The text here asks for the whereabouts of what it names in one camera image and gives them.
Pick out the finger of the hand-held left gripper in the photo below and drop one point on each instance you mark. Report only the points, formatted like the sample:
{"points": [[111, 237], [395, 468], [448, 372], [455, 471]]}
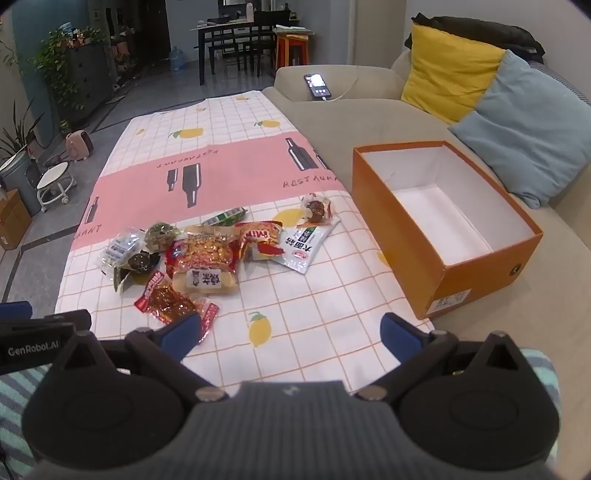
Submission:
{"points": [[14, 310], [64, 318]]}

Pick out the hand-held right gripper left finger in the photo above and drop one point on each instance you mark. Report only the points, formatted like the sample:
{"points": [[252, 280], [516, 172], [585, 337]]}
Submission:
{"points": [[181, 336]]}

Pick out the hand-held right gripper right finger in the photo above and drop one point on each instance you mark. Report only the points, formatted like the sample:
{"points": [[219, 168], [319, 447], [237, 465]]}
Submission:
{"points": [[398, 336]]}

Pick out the plain red snack packet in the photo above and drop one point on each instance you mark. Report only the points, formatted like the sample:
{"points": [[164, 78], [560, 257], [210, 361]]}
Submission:
{"points": [[172, 257]]}

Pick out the large clear yellow snack packet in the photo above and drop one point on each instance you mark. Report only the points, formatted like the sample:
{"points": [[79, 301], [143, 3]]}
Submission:
{"points": [[207, 258]]}

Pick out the clear biscuit packet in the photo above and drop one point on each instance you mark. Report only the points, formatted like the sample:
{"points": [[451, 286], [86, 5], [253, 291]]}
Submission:
{"points": [[117, 251]]}

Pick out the orange cardboard box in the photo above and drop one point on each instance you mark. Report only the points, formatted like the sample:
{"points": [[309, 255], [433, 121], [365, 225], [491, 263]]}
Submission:
{"points": [[392, 230]]}

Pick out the teal striped cloth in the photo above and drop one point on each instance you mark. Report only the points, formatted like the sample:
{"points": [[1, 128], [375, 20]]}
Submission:
{"points": [[18, 401]]}

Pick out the round dark snack packet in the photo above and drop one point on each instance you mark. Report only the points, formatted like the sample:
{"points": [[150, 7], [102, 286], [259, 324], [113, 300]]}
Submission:
{"points": [[138, 264]]}

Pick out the brown cardboard box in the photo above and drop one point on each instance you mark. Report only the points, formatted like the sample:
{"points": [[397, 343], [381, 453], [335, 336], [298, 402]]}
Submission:
{"points": [[13, 221]]}

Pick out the round green snack packet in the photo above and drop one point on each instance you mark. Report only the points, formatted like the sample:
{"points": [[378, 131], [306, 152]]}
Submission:
{"points": [[159, 234]]}

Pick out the red and yellow snack packet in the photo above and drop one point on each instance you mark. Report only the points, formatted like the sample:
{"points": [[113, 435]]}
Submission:
{"points": [[261, 235]]}

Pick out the grey bin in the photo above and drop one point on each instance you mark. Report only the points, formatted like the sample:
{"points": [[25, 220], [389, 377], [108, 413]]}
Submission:
{"points": [[21, 180]]}

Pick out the white snack packet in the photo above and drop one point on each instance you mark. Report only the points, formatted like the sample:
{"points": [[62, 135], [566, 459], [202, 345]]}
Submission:
{"points": [[300, 248]]}

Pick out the white rolling stool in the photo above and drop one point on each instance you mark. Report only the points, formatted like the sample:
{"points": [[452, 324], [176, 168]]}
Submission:
{"points": [[54, 182]]}

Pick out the clear packet of brown snack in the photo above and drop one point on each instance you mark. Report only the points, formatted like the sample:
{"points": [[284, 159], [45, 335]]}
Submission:
{"points": [[316, 208]]}

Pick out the long-leaved potted plant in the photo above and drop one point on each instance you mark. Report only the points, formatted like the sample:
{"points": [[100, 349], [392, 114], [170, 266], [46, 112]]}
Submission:
{"points": [[16, 138]]}

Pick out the pink heater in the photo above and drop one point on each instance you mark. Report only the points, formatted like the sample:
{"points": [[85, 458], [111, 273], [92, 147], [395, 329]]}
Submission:
{"points": [[78, 145]]}

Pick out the pink checked printed tablecloth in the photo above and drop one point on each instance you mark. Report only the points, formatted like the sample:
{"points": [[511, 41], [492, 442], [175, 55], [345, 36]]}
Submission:
{"points": [[231, 161]]}

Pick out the beige sofa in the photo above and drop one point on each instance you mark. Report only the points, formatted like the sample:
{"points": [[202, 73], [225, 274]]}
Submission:
{"points": [[369, 120]]}

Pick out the light blue pillow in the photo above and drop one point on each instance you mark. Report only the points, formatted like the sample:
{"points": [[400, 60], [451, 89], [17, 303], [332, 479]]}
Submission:
{"points": [[531, 129]]}

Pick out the dark cabinet with ivy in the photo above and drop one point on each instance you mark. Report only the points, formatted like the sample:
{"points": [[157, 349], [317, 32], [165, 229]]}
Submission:
{"points": [[53, 64]]}

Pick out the black smartphone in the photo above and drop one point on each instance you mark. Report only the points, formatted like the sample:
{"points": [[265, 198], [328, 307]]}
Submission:
{"points": [[317, 86]]}

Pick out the yellow pillow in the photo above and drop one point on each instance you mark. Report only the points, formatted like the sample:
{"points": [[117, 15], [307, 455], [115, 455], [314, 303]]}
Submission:
{"points": [[448, 69]]}

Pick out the blue water jug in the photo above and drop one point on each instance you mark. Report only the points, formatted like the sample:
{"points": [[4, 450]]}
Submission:
{"points": [[178, 59]]}

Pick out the black dining chair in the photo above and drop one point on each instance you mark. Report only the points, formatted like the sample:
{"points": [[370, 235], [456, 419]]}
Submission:
{"points": [[240, 46]]}

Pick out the orange stool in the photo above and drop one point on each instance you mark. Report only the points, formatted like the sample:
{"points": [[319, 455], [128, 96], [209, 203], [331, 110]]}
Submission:
{"points": [[292, 48]]}

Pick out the black dining table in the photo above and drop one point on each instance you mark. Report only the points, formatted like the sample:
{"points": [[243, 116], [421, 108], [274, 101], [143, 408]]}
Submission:
{"points": [[231, 25]]}

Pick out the dark cloth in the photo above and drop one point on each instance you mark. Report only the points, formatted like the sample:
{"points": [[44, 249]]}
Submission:
{"points": [[480, 32]]}

